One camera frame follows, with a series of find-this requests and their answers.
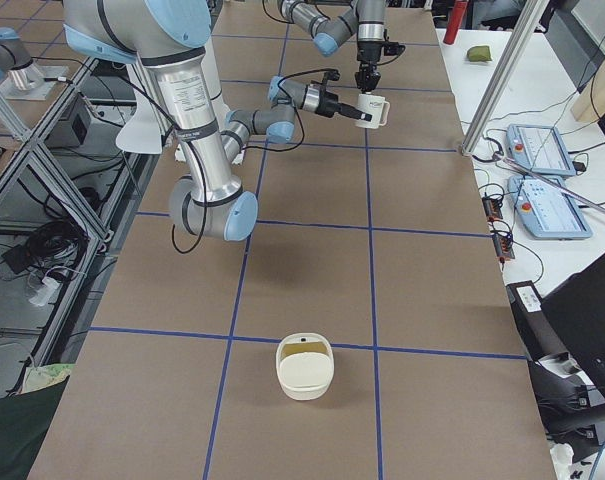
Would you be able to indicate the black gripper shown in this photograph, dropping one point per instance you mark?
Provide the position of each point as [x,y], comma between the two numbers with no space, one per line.
[368,52]
[327,104]

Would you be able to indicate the white mug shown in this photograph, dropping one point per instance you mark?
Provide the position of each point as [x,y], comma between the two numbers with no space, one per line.
[377,107]

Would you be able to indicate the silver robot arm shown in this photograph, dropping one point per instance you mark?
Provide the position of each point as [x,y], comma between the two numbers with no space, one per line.
[363,20]
[214,205]

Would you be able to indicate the red bottle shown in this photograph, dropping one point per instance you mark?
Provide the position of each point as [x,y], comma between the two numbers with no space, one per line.
[455,20]

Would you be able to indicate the green bean bag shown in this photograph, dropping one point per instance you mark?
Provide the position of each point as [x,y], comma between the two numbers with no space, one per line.
[479,54]

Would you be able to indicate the upper teach pendant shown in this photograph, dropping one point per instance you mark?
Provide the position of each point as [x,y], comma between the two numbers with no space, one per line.
[539,149]

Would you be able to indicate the teach pendant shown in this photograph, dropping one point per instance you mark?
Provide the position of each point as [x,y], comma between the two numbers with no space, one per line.
[539,149]
[545,212]

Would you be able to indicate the metal rod green tip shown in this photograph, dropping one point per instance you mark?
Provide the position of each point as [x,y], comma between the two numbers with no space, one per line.
[560,187]

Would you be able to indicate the lower teach pendant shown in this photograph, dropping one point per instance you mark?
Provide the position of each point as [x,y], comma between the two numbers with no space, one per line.
[545,212]

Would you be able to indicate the cream plastic basket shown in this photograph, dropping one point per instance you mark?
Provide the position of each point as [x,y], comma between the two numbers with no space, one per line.
[304,365]

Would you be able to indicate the black monitor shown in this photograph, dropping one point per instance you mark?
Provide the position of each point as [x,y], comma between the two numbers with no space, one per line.
[576,312]

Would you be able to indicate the aluminium frame post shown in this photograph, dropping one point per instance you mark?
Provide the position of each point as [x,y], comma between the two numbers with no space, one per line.
[515,47]

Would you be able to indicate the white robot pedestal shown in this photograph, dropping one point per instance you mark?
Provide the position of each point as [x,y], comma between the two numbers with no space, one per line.
[217,75]

